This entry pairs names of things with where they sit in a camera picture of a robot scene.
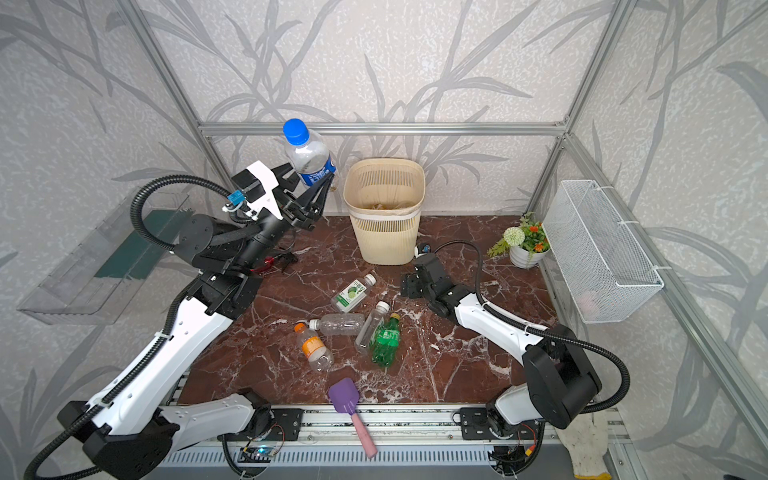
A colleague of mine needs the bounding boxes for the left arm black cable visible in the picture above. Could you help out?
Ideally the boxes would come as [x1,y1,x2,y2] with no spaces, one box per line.
[23,174,253,480]

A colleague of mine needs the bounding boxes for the white wire mesh basket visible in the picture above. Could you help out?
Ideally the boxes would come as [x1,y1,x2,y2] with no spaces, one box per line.
[542,180,664,324]

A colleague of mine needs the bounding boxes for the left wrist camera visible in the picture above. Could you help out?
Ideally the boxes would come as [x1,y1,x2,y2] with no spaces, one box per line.
[224,161,283,220]

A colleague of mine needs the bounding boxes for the blue cap water bottle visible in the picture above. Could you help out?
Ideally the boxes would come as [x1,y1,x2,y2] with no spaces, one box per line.
[283,118,336,187]

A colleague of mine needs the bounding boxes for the slim clear bottle white cap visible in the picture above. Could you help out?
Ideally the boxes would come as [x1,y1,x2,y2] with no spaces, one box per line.
[355,301,390,355]

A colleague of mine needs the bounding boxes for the small circuit board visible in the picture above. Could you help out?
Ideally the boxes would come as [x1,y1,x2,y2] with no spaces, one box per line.
[237,444,282,464]

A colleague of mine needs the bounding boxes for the clear acrylic wall shelf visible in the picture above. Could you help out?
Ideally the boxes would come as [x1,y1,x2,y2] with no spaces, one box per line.
[17,189,169,326]

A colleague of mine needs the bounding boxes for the white work glove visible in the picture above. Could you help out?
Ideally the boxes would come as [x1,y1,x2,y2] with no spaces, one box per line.
[555,411,612,480]

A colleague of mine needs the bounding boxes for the potted artificial flower plant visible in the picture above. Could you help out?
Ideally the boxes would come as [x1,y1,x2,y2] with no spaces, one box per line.
[487,212,551,269]

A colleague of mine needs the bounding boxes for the cream ribbed waste bin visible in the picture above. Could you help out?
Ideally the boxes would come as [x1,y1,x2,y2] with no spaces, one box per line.
[343,158,426,266]

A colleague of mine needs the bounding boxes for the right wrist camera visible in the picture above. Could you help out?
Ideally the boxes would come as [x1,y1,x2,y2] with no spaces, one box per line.
[414,242,432,258]

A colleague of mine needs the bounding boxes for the clear crushed bottle lying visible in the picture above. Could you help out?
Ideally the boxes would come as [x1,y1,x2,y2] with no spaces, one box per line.
[309,313,366,336]

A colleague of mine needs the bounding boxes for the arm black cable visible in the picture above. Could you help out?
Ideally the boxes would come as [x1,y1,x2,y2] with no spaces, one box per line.
[433,240,631,415]
[23,174,253,480]

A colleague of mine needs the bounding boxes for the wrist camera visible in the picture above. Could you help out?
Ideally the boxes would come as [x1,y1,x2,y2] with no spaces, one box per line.
[414,242,432,258]
[224,161,283,220]

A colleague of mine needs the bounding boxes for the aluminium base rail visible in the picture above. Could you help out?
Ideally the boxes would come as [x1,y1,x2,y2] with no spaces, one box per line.
[125,403,631,469]

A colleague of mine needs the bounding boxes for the green Sprite bottle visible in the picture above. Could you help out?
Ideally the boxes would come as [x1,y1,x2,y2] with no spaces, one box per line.
[370,314,401,368]

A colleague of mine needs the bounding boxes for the orange label bottle left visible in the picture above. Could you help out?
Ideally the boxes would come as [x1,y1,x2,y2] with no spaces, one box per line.
[294,322,333,372]

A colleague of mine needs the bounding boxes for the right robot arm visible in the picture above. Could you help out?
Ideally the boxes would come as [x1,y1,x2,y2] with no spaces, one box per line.
[401,253,602,438]

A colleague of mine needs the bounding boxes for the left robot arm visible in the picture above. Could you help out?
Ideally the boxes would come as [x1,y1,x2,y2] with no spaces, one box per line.
[58,162,333,479]

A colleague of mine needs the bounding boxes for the purple spatula pink handle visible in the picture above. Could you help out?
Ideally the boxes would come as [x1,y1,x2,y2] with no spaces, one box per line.
[328,378,378,459]

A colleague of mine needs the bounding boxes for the lime drink square bottle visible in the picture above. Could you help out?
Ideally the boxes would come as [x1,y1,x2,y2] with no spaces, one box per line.
[331,273,377,313]

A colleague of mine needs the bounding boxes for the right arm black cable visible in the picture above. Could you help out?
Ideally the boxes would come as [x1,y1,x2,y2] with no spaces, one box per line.
[433,240,631,415]

